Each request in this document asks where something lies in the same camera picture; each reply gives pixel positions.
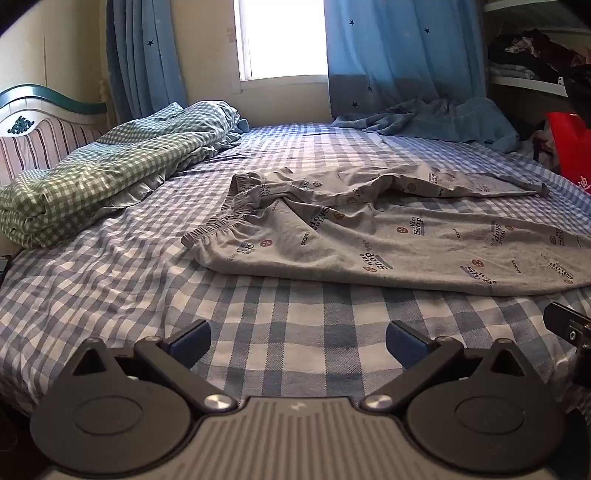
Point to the bright window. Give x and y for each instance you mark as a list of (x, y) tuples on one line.
[(281, 39)]

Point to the red bag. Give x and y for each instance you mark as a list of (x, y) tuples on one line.
[(570, 143)]

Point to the green checked quilt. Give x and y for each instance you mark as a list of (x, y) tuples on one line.
[(106, 166)]

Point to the white wall shelf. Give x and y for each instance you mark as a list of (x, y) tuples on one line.
[(526, 82)]

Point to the grey printed pants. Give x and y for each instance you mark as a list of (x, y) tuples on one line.
[(392, 240)]

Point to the blue star curtain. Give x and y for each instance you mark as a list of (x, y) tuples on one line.
[(143, 60), (401, 50)]

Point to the pile of dark clothes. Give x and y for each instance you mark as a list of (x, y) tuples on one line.
[(535, 53)]

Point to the small light blue cloth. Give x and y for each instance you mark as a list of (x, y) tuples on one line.
[(243, 124)]

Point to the crumpled blue blanket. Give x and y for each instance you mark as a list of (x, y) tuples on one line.
[(443, 122)]

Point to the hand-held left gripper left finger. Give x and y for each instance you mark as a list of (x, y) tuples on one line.
[(193, 342)]

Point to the striped padded headboard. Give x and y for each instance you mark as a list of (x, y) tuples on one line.
[(32, 134)]

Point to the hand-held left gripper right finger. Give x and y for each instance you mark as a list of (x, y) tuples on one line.
[(405, 344)]

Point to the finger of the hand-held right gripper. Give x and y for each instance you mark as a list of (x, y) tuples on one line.
[(570, 325)]

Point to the blue checked bed sheet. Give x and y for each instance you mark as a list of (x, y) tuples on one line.
[(138, 286)]

